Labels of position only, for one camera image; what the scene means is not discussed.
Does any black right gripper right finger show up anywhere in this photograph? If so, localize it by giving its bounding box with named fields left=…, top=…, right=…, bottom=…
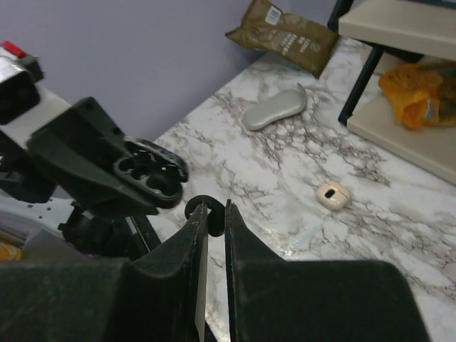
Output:
left=224, top=203, right=430, bottom=341

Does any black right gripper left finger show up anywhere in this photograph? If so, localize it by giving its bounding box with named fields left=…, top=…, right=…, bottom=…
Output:
left=1, top=203, right=208, bottom=341

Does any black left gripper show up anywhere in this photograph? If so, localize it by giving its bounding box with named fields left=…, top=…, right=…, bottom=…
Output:
left=26, top=97, right=160, bottom=260

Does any black earbud charging case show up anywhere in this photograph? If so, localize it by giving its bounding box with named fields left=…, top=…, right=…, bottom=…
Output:
left=113, top=136, right=189, bottom=209

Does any black ear hook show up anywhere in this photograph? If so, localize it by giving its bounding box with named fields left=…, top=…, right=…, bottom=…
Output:
left=185, top=195, right=225, bottom=237

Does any beige earbud charging case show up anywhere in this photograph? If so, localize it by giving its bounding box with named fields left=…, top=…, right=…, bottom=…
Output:
left=316, top=180, right=351, bottom=212

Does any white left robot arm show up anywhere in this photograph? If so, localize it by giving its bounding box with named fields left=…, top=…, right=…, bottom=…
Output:
left=1, top=98, right=160, bottom=260

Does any three-tier beige shelf rack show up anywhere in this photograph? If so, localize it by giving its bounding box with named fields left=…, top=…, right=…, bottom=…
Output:
left=328, top=1, right=455, bottom=182

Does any brown snack bag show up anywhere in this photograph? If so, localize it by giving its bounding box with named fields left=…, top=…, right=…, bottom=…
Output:
left=225, top=1, right=338, bottom=78

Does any orange snack bag bottom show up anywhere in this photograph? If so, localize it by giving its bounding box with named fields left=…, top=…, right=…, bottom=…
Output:
left=378, top=61, right=455, bottom=130

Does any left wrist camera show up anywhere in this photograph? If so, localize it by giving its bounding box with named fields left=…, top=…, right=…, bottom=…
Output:
left=1, top=41, right=71, bottom=150

